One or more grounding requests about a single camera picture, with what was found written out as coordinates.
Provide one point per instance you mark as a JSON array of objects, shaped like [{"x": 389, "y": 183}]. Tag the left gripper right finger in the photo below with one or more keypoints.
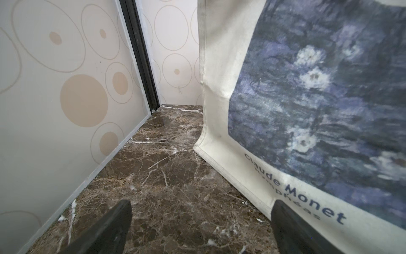
[{"x": 294, "y": 235}]

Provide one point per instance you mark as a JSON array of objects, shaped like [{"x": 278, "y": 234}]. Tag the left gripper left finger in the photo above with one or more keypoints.
[{"x": 107, "y": 235}]

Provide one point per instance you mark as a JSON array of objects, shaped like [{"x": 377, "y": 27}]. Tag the cream canvas tote bag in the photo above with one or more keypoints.
[{"x": 305, "y": 102}]

